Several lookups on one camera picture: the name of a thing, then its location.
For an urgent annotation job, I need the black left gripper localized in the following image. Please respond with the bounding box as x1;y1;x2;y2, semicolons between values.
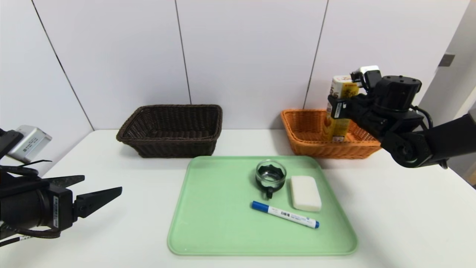
0;175;123;231

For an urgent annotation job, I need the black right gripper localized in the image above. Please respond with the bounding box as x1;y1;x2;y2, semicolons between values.
328;93;369;124

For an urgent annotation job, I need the yellow snack box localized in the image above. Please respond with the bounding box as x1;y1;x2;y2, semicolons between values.
323;76;360;143

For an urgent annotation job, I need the white eraser block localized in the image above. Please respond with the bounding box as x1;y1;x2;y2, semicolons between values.
290;175;322;212

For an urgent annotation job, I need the glass cup with black holder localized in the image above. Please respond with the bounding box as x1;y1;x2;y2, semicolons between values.
255;160;287;199

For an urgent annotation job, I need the white marker with blue cap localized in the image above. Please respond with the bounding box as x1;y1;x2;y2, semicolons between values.
251;201;319;229

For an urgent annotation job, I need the orange wicker basket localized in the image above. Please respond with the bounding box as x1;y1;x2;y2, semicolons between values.
280;109;383;160

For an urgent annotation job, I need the dark brown wicker basket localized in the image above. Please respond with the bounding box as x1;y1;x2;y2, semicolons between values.
116;105;223;159

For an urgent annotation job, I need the green plastic tray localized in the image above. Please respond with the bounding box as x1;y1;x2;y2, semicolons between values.
167;156;358;256

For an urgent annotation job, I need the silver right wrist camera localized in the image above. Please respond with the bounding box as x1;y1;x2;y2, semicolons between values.
351;66;380;80

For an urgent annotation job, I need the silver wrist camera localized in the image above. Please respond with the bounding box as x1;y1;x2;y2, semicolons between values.
351;66;380;80
7;125;52;163

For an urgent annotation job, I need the black left wrist camera cable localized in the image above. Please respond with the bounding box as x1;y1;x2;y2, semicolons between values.
0;166;39;176

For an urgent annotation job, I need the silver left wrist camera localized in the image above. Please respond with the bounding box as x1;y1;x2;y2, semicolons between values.
7;125;52;163

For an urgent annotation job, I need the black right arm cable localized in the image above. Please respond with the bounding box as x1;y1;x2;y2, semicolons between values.
409;106;434;129

